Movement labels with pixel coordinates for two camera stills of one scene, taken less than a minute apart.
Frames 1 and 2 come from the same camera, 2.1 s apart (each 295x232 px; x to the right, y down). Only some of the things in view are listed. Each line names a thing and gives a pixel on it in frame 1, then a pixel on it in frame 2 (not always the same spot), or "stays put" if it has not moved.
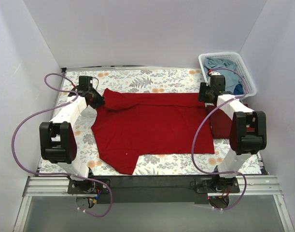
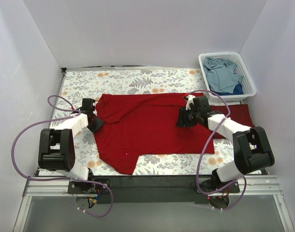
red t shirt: (131, 124) stays put
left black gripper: (96, 100) to (97, 123)
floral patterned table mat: (87, 88) stays put
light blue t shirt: (231, 79) stays put
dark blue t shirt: (238, 90) stays put
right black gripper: (203, 94) to (182, 118)
